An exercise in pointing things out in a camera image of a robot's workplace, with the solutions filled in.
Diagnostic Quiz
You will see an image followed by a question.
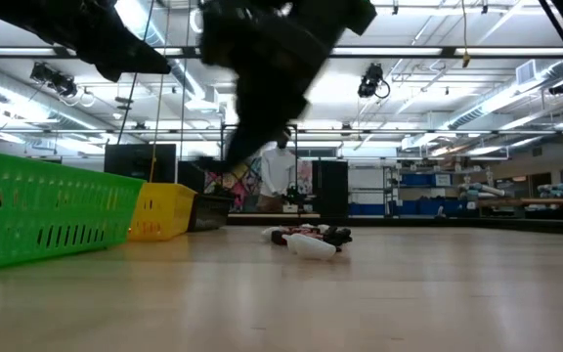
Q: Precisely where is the black aluminium table frame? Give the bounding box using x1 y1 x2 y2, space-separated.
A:
224 213 563 238

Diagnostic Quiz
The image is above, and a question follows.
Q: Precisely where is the green plastic basket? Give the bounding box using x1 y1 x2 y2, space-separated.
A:
0 149 147 274

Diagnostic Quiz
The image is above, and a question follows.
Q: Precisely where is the blue storage bin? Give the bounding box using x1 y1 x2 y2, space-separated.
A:
399 172 454 189
348 197 466 218

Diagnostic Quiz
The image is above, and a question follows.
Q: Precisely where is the person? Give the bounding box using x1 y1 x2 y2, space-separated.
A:
255 127 299 214

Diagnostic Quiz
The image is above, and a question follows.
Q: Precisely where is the wooden workbench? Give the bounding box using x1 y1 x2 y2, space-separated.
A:
476 197 563 207

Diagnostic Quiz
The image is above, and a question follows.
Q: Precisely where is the small black tripod device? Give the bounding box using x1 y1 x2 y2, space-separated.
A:
281 187 308 207

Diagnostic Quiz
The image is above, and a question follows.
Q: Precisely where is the black ceiling spotlight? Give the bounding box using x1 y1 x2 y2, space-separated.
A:
28 62 79 99

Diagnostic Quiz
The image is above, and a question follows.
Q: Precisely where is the colourful patchwork panel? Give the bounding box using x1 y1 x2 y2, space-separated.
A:
204 155 314 214

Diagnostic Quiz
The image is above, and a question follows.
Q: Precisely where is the yellow hanging cable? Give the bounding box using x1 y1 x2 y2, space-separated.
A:
459 0 473 69

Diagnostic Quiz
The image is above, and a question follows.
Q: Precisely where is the black overhead camera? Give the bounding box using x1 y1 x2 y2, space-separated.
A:
357 62 392 100

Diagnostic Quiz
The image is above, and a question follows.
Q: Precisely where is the black tall cabinet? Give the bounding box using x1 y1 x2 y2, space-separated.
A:
311 159 350 219

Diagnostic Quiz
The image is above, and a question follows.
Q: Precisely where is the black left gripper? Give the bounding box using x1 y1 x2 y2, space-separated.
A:
77 0 172 84

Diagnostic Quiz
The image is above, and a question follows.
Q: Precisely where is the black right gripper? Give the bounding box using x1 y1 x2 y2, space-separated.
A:
195 0 332 173

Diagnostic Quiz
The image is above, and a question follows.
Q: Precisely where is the black plastic basket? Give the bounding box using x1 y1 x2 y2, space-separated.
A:
187 194 237 233

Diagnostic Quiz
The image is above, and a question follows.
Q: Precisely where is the yellow plastic basket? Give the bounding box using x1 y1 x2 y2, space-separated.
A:
127 182 198 242

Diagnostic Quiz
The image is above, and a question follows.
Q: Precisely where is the black monitor panel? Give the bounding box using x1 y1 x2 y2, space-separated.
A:
104 143 178 185

